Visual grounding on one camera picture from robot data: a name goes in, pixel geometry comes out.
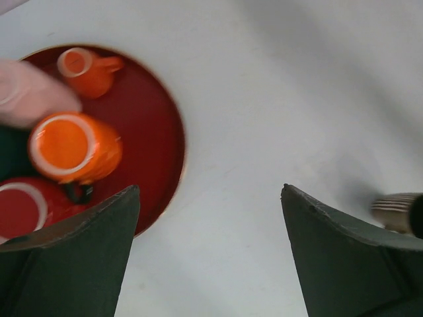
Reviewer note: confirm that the large orange mug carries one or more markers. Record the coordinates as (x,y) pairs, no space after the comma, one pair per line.
(74,147)

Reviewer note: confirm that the small orange mug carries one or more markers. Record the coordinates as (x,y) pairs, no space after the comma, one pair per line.
(89,74)

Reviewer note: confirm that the red mug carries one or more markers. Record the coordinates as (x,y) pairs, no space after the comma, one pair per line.
(29,204)

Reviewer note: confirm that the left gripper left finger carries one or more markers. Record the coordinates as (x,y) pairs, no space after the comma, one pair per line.
(74,267)

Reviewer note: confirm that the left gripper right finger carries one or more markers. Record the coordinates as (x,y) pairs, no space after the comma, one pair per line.
(348,267)

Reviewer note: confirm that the brown speckled mug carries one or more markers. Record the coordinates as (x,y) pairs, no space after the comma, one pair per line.
(400,212)

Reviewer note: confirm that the light pink tall mug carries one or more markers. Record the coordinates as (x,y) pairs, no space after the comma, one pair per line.
(28,95)

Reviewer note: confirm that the red round tray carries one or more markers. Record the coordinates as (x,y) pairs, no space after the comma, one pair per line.
(146,117)

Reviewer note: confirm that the dark green mug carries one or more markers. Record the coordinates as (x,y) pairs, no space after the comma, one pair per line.
(15,160)

